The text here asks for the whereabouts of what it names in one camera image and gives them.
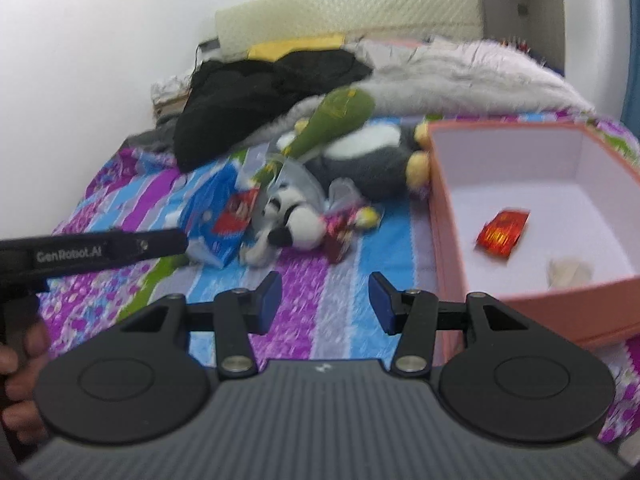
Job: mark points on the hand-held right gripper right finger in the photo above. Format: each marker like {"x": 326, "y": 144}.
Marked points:
{"x": 382, "y": 305}

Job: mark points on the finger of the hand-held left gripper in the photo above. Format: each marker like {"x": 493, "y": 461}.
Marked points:
{"x": 150, "y": 245}

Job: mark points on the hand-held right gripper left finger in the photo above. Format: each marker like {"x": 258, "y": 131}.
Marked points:
{"x": 269, "y": 305}

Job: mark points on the blue plastic packet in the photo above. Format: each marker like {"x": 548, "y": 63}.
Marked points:
{"x": 202, "y": 205}

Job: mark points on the pink cardboard box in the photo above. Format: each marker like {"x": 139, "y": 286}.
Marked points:
{"x": 446, "y": 240}

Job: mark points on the shiny red snack packet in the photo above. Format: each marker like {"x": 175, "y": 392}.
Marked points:
{"x": 502, "y": 234}

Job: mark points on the person's left hand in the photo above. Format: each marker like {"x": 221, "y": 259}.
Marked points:
{"x": 22, "y": 390}

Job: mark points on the colourful striped bedsheet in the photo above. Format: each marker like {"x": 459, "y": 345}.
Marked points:
{"x": 325, "y": 300}

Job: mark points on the dark red floral packet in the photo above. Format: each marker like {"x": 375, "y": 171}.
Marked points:
{"x": 341, "y": 235}

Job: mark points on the white black plush dog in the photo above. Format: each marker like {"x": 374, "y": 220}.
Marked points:
{"x": 300, "y": 222}

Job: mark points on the grey white penguin plush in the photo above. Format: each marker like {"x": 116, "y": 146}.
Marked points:
{"x": 365, "y": 170}

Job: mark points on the white patterned cloth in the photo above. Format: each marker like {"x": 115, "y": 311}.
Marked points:
{"x": 170, "y": 90}

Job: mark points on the black clothing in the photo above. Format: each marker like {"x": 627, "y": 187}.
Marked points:
{"x": 235, "y": 100}

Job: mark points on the crumpled beige tissue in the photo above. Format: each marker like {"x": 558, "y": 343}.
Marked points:
{"x": 570, "y": 272}

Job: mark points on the green plush club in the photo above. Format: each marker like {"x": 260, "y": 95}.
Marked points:
{"x": 335, "y": 115}

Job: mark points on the yellow cloth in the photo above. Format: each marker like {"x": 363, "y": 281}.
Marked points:
{"x": 280, "y": 49}

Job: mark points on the grey fluffy blanket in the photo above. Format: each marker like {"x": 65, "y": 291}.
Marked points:
{"x": 450, "y": 75}

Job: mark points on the row of colourful pens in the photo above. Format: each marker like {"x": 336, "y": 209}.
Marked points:
{"x": 515, "y": 44}

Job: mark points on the cream quilted headboard cushion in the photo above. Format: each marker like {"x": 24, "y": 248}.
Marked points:
{"x": 350, "y": 5}

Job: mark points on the blue curtain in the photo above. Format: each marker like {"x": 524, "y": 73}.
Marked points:
{"x": 632, "y": 105}

